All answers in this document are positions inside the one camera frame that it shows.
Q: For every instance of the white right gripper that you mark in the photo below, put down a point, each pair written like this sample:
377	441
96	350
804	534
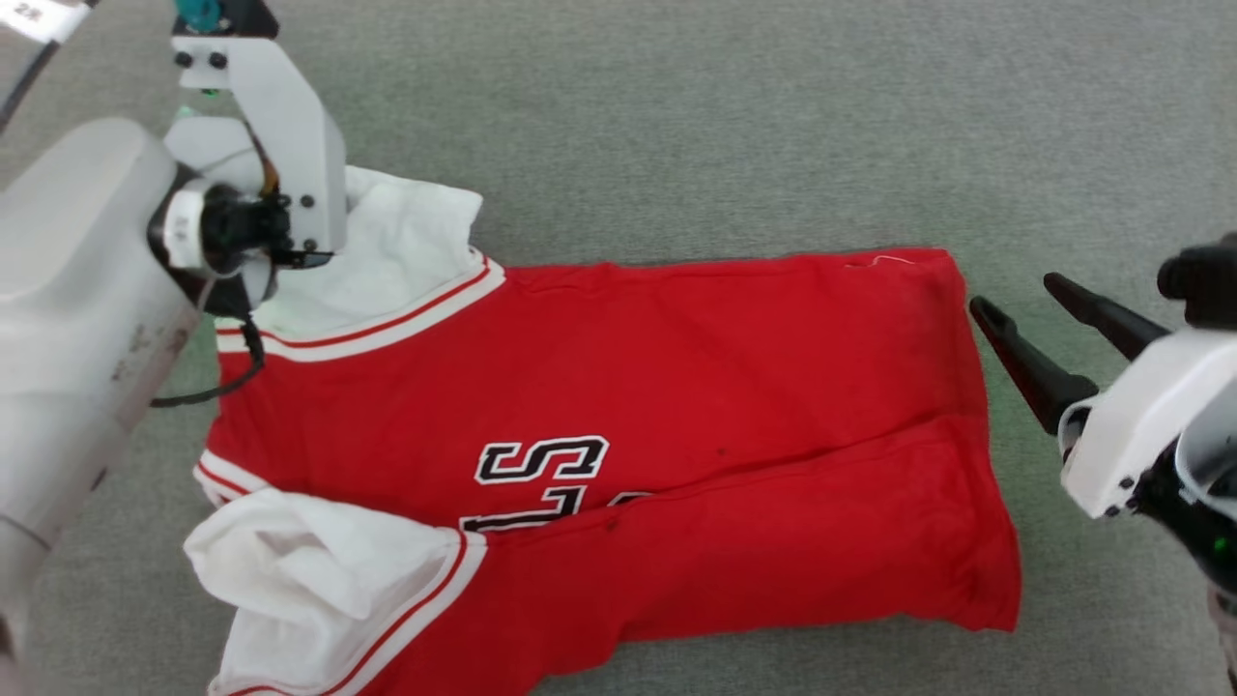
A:
1131	425

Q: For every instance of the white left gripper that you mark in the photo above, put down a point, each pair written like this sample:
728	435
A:
300	145

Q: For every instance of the red white basketball jersey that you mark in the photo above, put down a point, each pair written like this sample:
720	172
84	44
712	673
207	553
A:
734	387

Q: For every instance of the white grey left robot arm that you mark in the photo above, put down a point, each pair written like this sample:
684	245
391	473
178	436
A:
77	290

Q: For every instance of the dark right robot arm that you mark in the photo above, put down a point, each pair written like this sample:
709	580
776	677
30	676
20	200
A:
1198	541

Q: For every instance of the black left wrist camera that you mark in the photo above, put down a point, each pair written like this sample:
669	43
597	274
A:
242	14

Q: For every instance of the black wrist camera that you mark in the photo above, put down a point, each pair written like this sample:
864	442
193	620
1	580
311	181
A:
1203	280
242	14

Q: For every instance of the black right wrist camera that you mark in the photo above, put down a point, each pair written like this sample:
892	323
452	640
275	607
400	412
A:
1203	280

